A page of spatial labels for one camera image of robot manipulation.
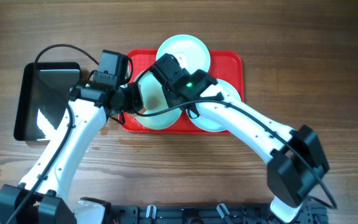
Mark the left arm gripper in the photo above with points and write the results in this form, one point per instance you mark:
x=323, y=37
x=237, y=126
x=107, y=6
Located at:
x=137, y=98

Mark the orange green scrubbing sponge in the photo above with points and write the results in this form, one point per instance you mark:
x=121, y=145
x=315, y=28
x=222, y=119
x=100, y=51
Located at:
x=148, y=107

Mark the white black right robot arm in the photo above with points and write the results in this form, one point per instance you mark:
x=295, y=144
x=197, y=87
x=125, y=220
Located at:
x=296, y=162

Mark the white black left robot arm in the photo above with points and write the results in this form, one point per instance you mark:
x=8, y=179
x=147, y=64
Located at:
x=41, y=194

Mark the red plastic serving tray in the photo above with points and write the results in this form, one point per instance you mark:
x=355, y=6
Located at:
x=225, y=65

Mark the black rectangular water tray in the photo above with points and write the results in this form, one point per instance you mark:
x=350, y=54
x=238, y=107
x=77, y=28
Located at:
x=40, y=108

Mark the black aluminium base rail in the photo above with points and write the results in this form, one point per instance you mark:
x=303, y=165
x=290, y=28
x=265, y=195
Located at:
x=249, y=213

